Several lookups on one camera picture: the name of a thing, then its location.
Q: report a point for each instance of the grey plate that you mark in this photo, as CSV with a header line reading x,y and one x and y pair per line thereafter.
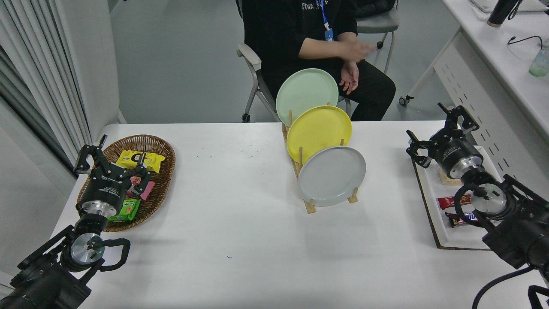
x,y
330,176

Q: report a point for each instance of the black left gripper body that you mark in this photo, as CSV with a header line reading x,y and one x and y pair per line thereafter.
x,y
103,191

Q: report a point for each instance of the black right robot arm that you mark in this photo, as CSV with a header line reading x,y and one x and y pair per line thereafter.
x,y
519,231

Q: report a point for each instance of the person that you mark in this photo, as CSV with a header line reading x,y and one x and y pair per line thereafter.
x,y
279,34

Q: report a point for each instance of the red snack bar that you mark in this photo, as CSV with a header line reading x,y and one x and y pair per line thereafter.
x,y
448,201

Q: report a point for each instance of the brown wicker basket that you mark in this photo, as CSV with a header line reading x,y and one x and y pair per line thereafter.
x,y
165,180

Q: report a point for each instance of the grey chair with armrest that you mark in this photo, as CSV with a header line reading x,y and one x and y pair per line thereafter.
x,y
248,56

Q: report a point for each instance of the white foam tray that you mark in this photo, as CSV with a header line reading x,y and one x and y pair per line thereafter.
x,y
429,189

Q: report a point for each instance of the yellow snack pack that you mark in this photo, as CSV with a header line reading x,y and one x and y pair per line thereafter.
x,y
126,159

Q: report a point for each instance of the yellow plate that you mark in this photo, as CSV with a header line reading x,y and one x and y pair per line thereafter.
x,y
317,128

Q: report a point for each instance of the pale grey curtain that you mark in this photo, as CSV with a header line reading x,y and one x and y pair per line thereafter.
x,y
25,64

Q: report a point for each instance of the translucent green bottle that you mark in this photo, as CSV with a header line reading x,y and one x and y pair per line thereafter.
x,y
539,64

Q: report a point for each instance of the wooden plate rack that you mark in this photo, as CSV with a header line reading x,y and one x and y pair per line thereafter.
x,y
309,207

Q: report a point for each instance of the pale green plate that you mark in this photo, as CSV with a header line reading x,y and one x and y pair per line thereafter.
x,y
304,90

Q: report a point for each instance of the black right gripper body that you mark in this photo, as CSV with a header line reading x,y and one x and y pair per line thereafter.
x,y
454,150

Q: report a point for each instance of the brown Snickers bar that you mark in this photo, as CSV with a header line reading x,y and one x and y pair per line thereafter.
x,y
461,219

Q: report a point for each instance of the person's right forearm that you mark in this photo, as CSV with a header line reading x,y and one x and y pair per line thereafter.
x,y
319,48

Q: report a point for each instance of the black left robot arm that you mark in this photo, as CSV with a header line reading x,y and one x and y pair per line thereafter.
x,y
43,279

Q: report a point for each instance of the person's left hand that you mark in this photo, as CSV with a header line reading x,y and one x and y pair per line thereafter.
x,y
349,79

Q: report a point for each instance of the white side desk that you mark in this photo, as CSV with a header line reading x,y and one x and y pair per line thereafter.
x,y
506,60

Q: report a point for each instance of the black bottle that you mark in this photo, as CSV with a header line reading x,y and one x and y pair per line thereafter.
x,y
499,13

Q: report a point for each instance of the person's right hand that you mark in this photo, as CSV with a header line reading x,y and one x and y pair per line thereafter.
x,y
358,50

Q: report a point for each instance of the grey wheeled chair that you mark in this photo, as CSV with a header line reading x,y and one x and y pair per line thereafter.
x,y
377,23

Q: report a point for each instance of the tan puffed snack pack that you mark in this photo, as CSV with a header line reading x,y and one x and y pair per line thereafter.
x,y
444,180

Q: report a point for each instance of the green snack pack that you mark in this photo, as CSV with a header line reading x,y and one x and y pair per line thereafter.
x,y
128,210

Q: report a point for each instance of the pink snack pack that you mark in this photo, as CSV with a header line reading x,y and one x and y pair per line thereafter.
x,y
149,189

